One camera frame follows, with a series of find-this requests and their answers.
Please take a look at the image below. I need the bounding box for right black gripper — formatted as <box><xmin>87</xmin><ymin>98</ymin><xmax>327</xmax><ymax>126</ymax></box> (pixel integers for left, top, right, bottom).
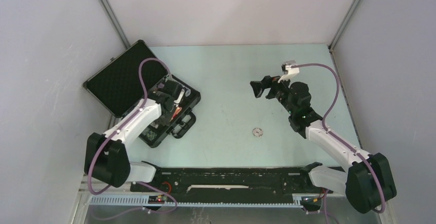
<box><xmin>250</xmin><ymin>73</ymin><xmax>295</xmax><ymax>115</ymax></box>

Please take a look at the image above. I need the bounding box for white poker chip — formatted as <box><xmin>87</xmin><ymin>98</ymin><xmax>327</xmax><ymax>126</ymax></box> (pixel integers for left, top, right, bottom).
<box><xmin>252</xmin><ymin>127</ymin><xmax>264</xmax><ymax>137</ymax></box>

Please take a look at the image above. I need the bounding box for red playing card deck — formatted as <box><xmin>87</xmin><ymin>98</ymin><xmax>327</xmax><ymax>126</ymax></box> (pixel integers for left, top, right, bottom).
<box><xmin>171</xmin><ymin>107</ymin><xmax>182</xmax><ymax>120</ymax></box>

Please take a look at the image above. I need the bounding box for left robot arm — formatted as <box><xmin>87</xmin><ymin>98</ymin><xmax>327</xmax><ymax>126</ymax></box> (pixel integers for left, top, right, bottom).
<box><xmin>84</xmin><ymin>80</ymin><xmax>185</xmax><ymax>191</ymax></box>

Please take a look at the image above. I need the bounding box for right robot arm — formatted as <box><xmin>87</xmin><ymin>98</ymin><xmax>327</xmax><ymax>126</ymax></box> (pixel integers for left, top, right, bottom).
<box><xmin>250</xmin><ymin>76</ymin><xmax>397</xmax><ymax>214</ymax></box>

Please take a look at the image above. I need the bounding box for black poker set case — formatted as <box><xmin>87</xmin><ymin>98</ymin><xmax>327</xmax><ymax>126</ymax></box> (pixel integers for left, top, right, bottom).
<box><xmin>83</xmin><ymin>40</ymin><xmax>201</xmax><ymax>148</ymax></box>

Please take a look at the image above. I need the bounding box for teal green chip stack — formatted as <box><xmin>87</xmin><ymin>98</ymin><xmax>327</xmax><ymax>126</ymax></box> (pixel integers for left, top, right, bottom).
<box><xmin>141</xmin><ymin>128</ymin><xmax>157</xmax><ymax>142</ymax></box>

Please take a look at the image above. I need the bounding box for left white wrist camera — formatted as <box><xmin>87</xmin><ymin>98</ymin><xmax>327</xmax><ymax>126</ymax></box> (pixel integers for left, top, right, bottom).
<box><xmin>174</xmin><ymin>88</ymin><xmax>185</xmax><ymax>105</ymax></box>

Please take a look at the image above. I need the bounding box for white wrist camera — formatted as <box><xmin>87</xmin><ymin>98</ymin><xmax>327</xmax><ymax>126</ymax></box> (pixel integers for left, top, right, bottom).
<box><xmin>278</xmin><ymin>61</ymin><xmax>300</xmax><ymax>83</ymax></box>
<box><xmin>174</xmin><ymin>88</ymin><xmax>185</xmax><ymax>105</ymax></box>

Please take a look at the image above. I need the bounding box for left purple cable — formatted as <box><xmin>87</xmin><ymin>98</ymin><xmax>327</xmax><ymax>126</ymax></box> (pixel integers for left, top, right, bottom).
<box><xmin>87</xmin><ymin>58</ymin><xmax>179</xmax><ymax>216</ymax></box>

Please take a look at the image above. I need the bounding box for purple cable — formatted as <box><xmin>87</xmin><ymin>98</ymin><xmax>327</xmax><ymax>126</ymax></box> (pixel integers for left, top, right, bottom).
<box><xmin>291</xmin><ymin>63</ymin><xmax>387</xmax><ymax>224</ymax></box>
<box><xmin>87</xmin><ymin>58</ymin><xmax>179</xmax><ymax>216</ymax></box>

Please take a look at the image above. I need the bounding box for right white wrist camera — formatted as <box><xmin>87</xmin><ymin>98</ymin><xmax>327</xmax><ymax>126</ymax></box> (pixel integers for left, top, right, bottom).
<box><xmin>278</xmin><ymin>61</ymin><xmax>300</xmax><ymax>83</ymax></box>

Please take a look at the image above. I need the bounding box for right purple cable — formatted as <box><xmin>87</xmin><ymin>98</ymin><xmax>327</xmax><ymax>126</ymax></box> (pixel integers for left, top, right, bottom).
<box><xmin>291</xmin><ymin>63</ymin><xmax>387</xmax><ymax>224</ymax></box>

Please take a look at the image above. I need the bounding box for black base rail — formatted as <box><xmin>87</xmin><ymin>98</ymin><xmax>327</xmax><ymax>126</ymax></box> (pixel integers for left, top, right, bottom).
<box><xmin>149</xmin><ymin>167</ymin><xmax>323</xmax><ymax>205</ymax></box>

